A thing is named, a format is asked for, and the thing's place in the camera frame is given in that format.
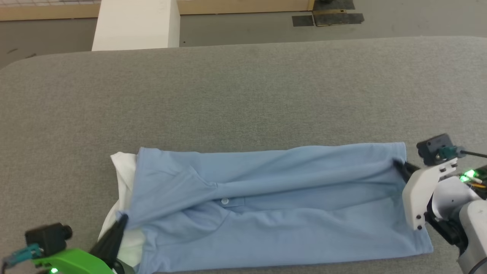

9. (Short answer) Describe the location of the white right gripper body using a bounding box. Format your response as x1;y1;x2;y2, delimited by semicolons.
402;158;459;231

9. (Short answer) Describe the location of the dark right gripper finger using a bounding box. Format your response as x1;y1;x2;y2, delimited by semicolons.
393;159;420;174
398;169;414;186

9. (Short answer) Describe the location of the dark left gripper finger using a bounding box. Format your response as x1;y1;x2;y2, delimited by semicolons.
113;249;128;274
89;214;129;265

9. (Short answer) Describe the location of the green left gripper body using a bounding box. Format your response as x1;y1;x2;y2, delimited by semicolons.
31;248;115;274

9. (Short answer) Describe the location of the light blue polo shirt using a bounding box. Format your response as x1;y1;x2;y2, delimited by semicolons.
98;142;434;274

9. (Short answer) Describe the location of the large black floor mat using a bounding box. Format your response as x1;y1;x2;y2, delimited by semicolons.
313;11;365;27

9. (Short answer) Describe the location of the small black floor mat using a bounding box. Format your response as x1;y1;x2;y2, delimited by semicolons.
292;15;315;27

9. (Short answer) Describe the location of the white box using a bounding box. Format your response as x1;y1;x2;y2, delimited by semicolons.
91;0;180;51

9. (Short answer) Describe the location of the teal left camera cable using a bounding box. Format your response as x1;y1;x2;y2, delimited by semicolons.
2;245;43;269

